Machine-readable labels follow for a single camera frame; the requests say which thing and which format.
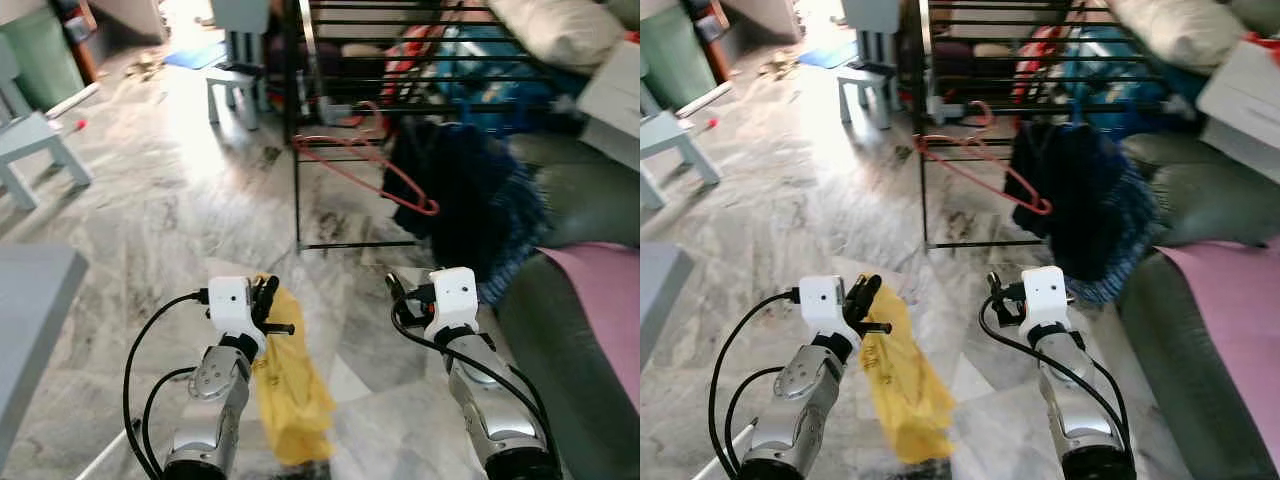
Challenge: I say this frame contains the yellow garment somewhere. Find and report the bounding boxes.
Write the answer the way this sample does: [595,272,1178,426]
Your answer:
[250,275,339,467]
[860,275,959,467]

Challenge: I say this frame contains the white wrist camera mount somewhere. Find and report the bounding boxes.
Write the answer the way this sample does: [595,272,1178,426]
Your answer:
[207,277,260,342]
[798,275,850,342]
[425,267,479,342]
[1020,265,1072,337]

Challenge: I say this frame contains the beige pillow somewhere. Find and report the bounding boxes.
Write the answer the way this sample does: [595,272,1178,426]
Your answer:
[485,0,627,74]
[1105,0,1250,74]

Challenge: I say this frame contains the dark green sofa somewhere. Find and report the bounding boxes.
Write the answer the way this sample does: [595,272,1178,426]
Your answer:
[495,135,641,480]
[1115,130,1280,480]

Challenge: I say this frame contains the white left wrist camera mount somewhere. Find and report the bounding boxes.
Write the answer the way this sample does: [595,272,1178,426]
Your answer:
[207,277,260,342]
[798,275,850,342]

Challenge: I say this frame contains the black metal drying rack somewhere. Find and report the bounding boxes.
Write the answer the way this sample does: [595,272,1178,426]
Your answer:
[282,0,601,252]
[905,0,1191,250]

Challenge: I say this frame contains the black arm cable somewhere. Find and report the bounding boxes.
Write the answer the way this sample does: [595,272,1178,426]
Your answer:
[980,298,1131,451]
[123,290,212,479]
[390,298,557,451]
[721,365,787,473]
[707,288,803,479]
[141,365,202,473]

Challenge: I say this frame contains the white paper roll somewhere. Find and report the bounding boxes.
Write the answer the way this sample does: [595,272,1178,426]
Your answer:
[45,82,102,120]
[675,80,737,120]

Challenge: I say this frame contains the red striped bag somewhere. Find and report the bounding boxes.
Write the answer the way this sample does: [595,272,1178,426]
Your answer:
[380,25,442,102]
[1015,25,1067,102]

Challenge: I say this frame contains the dark navy garment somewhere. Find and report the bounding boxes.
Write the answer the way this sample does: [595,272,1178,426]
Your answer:
[382,120,517,282]
[1005,120,1137,282]

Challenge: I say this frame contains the blue suitcase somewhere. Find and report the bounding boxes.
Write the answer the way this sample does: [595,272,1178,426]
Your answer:
[1060,25,1202,132]
[435,25,592,132]

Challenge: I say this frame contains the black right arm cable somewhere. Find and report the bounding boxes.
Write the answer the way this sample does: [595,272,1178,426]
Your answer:
[980,298,1131,451]
[390,298,557,451]

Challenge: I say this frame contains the red plastic clothes hanger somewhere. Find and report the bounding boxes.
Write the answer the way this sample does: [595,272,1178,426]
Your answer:
[915,100,1054,217]
[292,100,442,218]

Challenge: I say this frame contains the blue plaid shirt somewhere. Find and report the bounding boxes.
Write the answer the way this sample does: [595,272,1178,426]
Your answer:
[475,165,552,307]
[1075,165,1167,307]

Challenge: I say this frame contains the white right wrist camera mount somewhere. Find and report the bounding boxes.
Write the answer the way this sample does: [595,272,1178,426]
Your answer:
[425,267,479,342]
[1020,265,1072,337]

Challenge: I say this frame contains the blue floor mat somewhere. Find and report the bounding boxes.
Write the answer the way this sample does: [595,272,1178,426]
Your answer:
[165,42,230,72]
[795,42,862,72]

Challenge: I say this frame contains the grey folding table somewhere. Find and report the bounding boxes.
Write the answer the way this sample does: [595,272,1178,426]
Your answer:
[640,243,761,480]
[0,243,141,480]

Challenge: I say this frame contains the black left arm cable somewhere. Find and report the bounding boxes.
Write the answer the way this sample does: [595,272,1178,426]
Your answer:
[123,290,212,479]
[141,365,202,473]
[721,365,787,473]
[707,288,803,479]

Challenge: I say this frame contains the green ribbed bin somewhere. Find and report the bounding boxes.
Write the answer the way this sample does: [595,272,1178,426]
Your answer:
[640,5,717,112]
[0,8,87,112]

